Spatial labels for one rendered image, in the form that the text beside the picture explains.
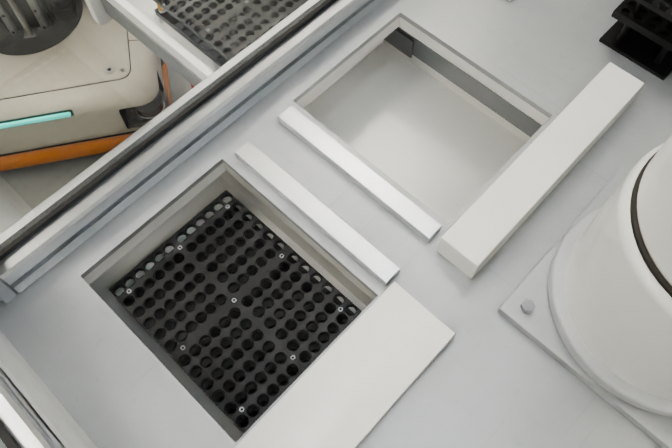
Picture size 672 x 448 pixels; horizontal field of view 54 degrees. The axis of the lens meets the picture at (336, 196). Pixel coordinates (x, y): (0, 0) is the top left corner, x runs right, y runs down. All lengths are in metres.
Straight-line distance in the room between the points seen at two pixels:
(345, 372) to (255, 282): 0.16
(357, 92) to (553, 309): 0.44
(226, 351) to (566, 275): 0.36
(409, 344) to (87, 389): 0.32
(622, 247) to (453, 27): 0.43
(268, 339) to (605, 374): 0.34
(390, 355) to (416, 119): 0.40
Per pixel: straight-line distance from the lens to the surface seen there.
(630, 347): 0.63
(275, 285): 0.75
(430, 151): 0.92
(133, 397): 0.69
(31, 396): 0.62
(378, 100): 0.96
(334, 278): 0.82
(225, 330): 0.74
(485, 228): 0.70
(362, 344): 0.66
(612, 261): 0.59
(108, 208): 0.75
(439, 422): 0.67
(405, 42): 0.99
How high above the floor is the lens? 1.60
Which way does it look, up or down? 61 degrees down
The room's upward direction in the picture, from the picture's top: straight up
